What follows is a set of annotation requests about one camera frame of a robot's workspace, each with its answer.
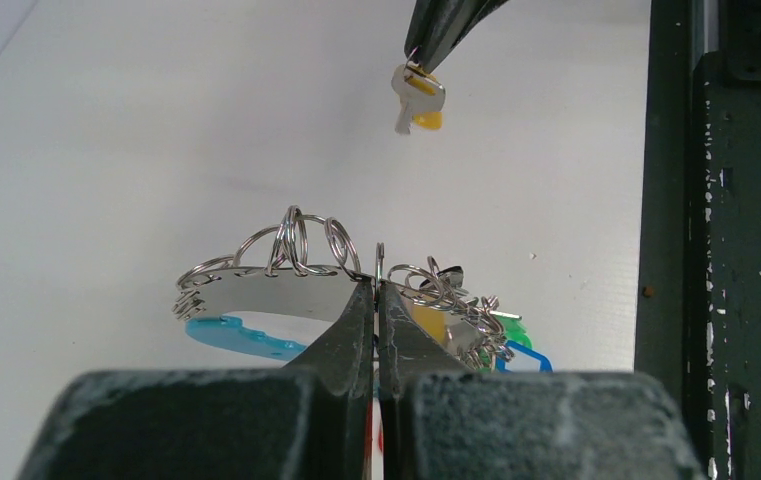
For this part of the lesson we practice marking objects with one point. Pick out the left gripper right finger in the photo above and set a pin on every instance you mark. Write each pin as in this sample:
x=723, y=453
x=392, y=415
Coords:
x=442, y=420

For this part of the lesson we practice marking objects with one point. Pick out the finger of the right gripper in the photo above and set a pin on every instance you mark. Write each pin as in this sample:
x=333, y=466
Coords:
x=471, y=13
x=433, y=29

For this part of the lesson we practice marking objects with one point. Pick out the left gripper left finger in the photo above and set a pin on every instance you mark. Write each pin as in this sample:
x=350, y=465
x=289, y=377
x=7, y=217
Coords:
x=310, y=419

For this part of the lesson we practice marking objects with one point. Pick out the yellow tagged key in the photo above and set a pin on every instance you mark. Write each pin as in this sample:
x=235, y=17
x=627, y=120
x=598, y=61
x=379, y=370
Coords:
x=421, y=97

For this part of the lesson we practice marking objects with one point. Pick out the bunch of coloured tagged keys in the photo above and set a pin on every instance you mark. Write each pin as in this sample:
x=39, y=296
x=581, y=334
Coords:
x=471, y=328

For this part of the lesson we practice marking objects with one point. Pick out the blue handled metal keyring holder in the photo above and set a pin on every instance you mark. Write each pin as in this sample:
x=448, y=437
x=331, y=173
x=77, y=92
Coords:
x=278, y=292

